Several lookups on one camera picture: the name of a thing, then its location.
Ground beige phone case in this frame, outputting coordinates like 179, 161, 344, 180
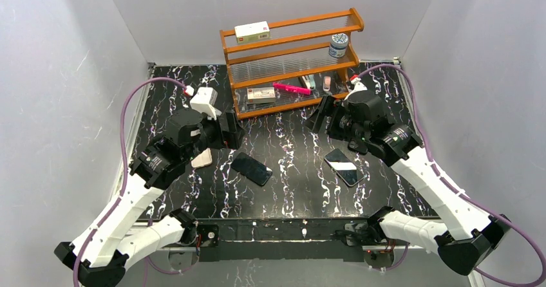
191, 148, 212, 169

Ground white green correction tape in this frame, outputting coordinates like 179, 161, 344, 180
300, 75, 315, 90

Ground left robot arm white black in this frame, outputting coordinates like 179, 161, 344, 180
54, 108, 245, 286

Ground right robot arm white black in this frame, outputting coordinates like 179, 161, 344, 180
305, 91, 510, 275

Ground white green box top shelf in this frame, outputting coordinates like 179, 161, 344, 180
234, 21, 270, 44

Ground smartphone with silver edge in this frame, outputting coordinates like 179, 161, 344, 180
324, 149, 364, 187

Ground orange wooden shelf rack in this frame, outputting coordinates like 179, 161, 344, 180
220, 8, 364, 120

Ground pink marker pen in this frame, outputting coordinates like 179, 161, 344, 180
272, 82, 312, 95

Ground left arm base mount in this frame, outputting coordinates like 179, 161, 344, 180
168, 224, 220, 273

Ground small pink eraser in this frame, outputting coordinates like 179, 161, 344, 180
323, 76, 331, 92

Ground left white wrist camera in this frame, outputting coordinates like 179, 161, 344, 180
184, 86, 221, 120

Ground black smartphone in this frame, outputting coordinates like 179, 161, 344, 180
231, 153, 272, 187

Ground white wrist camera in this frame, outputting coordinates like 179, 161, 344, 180
344, 75, 368, 100
184, 86, 221, 120

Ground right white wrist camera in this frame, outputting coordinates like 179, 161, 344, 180
344, 75, 368, 100

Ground white blue patterned jar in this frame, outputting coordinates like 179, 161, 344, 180
328, 33, 349, 58

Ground white red box bottom shelf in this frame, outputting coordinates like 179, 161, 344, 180
247, 87, 276, 104

